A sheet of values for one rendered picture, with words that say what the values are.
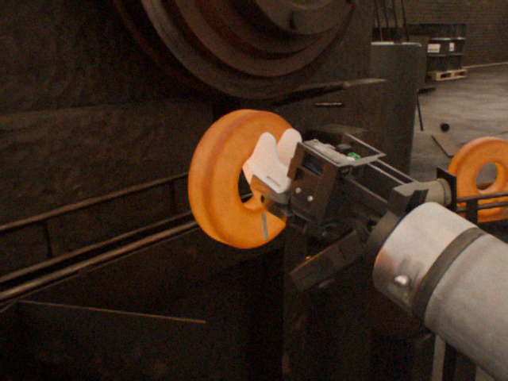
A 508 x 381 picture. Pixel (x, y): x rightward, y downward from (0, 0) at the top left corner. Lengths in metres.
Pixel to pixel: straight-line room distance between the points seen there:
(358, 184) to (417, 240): 0.08
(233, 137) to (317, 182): 0.11
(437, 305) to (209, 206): 0.24
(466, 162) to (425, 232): 0.67
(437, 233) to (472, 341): 0.08
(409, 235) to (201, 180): 0.22
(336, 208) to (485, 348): 0.17
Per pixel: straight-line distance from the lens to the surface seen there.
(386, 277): 0.46
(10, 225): 0.78
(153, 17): 0.74
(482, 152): 1.12
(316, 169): 0.50
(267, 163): 0.55
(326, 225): 0.51
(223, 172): 0.56
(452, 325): 0.44
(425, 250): 0.44
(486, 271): 0.43
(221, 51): 0.78
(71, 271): 0.74
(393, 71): 3.55
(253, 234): 0.61
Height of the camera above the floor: 0.99
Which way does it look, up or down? 17 degrees down
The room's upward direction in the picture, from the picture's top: straight up
